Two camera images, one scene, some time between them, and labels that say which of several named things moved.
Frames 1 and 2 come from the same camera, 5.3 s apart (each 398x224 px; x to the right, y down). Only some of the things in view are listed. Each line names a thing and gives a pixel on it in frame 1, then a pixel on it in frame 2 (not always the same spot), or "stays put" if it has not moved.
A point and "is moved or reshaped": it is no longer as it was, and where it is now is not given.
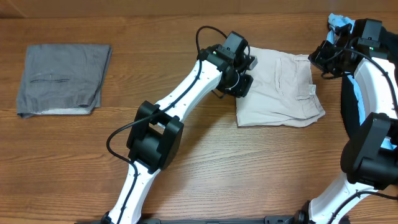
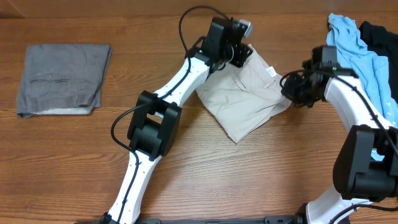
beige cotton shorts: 282,93 is moved or reshaped
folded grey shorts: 63,79 stays put
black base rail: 268,219 stays put
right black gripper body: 329,60 to 300,91
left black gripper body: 237,84 to 239,51
